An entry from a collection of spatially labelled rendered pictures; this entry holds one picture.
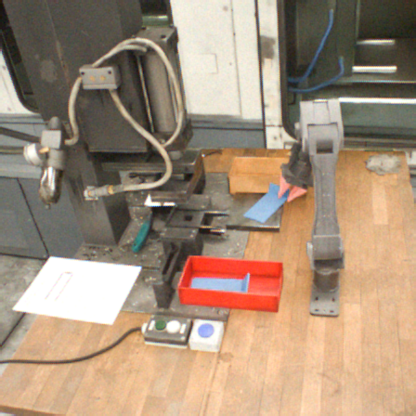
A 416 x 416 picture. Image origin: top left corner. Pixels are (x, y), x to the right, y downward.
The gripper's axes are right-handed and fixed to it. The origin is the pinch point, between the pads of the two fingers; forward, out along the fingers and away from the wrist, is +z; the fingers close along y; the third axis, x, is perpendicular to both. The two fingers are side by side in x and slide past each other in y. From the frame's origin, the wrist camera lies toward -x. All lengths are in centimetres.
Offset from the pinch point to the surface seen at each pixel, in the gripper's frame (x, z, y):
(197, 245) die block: 21.3, 11.5, 23.6
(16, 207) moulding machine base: -80, 103, 92
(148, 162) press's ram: 12.0, -3.1, 43.6
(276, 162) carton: -17.1, -1.7, 1.7
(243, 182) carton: -7.8, 4.3, 11.4
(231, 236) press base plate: 12.4, 11.3, 13.2
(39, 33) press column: 14, -27, 77
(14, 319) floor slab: -45, 145, 75
